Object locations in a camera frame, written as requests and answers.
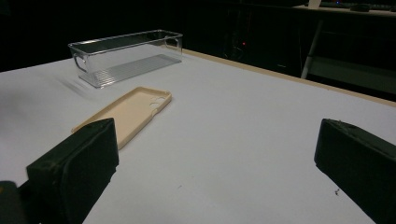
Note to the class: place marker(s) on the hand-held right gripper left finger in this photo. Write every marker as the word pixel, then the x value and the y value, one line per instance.
pixel 77 161

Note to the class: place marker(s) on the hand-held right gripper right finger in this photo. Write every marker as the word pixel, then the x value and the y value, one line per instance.
pixel 361 165

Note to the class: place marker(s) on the beige phone case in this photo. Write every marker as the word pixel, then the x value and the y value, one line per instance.
pixel 137 112

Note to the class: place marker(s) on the clear plastic bin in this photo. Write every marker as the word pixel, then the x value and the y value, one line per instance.
pixel 130 67

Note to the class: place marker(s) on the wooden desk with white legs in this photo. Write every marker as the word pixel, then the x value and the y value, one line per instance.
pixel 312 46

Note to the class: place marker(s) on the white table mat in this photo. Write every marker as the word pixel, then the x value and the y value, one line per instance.
pixel 218 140

